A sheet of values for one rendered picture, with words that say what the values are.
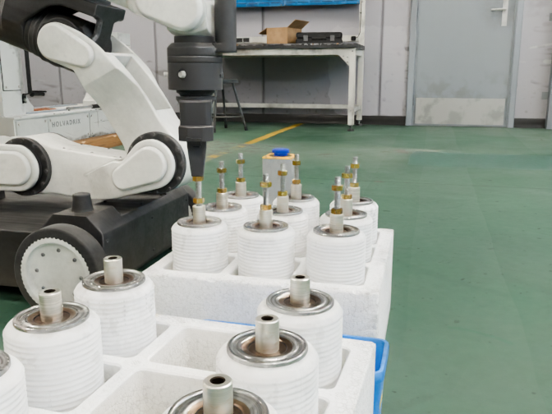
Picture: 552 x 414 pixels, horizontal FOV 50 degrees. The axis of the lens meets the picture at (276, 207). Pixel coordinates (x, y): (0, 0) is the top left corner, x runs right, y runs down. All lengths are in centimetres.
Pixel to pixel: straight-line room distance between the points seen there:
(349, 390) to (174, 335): 24
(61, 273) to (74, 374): 66
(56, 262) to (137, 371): 63
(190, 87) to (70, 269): 51
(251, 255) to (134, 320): 29
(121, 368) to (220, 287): 30
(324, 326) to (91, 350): 24
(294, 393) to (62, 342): 24
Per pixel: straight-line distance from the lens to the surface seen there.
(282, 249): 95
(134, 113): 139
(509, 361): 116
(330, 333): 65
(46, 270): 131
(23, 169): 152
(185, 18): 94
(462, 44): 605
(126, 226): 137
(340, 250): 92
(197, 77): 95
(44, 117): 380
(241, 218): 110
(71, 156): 149
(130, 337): 74
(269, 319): 56
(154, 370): 69
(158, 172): 133
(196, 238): 98
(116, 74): 139
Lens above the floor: 50
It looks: 13 degrees down
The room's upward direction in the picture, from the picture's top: straight up
